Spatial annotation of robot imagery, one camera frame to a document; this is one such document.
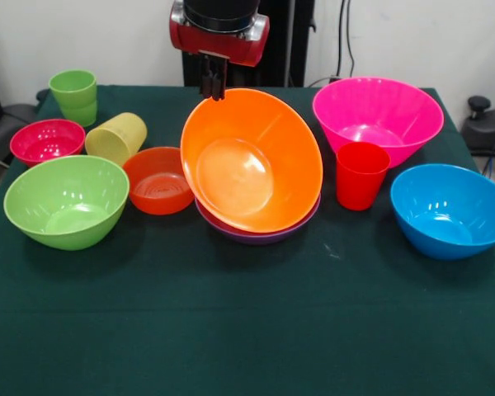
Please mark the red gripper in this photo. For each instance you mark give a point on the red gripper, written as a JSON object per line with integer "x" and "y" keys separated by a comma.
{"x": 222, "y": 45}

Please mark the large orange bowl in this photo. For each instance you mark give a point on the large orange bowl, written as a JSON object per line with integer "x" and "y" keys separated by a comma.
{"x": 247, "y": 165}

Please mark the yellow cup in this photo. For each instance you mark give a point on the yellow cup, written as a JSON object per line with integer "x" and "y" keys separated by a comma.
{"x": 115, "y": 138}

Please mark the small orange-red bowl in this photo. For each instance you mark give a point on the small orange-red bowl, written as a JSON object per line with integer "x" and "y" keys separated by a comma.
{"x": 156, "y": 194}

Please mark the green cup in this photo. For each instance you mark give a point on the green cup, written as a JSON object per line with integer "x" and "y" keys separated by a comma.
{"x": 74, "y": 95}

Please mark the purple bowl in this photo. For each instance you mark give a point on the purple bowl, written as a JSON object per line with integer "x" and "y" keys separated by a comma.
{"x": 255, "y": 238}

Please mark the large pink bowl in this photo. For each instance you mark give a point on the large pink bowl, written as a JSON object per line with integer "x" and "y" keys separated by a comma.
{"x": 379, "y": 111}

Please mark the red cup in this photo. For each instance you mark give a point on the red cup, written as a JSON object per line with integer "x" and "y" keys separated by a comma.
{"x": 361, "y": 181}

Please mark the small crimson bowl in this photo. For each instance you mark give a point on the small crimson bowl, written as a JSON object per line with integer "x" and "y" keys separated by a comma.
{"x": 45, "y": 140}

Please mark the light green bowl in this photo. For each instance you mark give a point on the light green bowl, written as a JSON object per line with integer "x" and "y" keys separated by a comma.
{"x": 66, "y": 206}

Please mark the dark green tablecloth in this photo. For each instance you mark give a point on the dark green tablecloth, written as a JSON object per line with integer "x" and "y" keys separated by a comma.
{"x": 247, "y": 321}

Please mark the blue bowl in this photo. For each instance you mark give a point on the blue bowl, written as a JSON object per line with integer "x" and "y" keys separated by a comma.
{"x": 449, "y": 214}

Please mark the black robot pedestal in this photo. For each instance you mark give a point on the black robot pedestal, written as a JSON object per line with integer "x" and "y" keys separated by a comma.
{"x": 280, "y": 41}

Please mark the grey pedestal foot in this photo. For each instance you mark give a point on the grey pedestal foot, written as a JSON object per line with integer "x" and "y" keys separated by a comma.
{"x": 484, "y": 132}
{"x": 4, "y": 132}

